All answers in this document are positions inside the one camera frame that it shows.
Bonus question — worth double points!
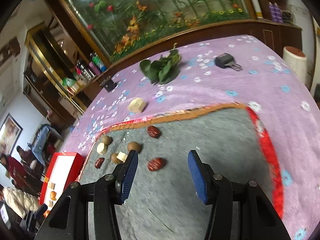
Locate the framed wall picture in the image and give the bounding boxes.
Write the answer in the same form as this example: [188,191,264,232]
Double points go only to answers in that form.
[0,113,23,155]

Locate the purple floral tablecloth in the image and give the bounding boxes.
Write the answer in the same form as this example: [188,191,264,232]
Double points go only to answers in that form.
[63,35,319,239]

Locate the purple bottles on shelf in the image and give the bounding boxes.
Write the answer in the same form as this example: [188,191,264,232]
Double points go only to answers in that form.
[268,2,283,23]

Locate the person in white jacket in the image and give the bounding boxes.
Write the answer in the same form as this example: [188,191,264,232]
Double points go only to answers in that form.
[1,185,40,218]

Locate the green leafy vegetable bunch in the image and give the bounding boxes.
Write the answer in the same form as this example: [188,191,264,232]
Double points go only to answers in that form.
[139,43,182,85]

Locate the brown longan centre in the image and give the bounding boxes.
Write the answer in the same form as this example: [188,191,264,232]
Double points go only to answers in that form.
[127,141,142,153]

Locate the red date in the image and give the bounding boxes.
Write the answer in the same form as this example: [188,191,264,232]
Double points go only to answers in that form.
[147,126,161,139]
[94,157,105,169]
[147,157,167,171]

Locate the beige chunk in box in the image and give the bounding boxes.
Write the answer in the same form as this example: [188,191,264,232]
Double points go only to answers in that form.
[48,183,55,190]

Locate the black cylindrical holder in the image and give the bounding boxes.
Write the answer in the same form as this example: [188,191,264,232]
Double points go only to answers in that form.
[100,76,117,93]

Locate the beige chunk by finger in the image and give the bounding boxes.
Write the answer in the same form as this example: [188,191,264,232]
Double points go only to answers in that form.
[117,152,127,163]

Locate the red box white inside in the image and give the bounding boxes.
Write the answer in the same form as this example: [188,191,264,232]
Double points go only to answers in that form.
[39,152,85,210]

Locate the orange fruit in box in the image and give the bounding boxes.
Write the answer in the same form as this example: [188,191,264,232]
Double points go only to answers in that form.
[49,191,57,201]

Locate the dark wooden cabinet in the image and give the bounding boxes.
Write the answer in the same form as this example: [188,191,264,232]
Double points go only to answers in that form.
[25,0,302,113]

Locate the brown longan top left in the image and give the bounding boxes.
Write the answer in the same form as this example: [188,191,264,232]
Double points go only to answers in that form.
[101,135,113,145]

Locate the white roll red top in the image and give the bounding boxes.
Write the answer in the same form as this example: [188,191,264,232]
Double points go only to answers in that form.
[283,46,308,85]

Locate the grey felt mat red border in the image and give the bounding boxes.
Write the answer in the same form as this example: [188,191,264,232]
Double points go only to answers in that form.
[80,108,274,239]

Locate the beige block on cloth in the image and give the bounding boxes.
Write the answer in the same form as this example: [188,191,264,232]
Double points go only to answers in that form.
[127,98,146,113]

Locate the beige chunk left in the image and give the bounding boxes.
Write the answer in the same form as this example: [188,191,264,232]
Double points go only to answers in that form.
[96,142,107,155]

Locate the person in red jacket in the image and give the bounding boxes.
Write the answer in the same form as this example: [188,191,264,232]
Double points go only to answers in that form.
[1,153,27,184]

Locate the blue covered table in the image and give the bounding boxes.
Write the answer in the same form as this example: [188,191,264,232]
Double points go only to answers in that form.
[30,124,62,166]

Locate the red date top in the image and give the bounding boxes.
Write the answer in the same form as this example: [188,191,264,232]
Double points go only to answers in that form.
[147,126,161,139]

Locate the black clip device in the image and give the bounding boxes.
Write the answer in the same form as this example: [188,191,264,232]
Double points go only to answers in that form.
[215,53,242,71]

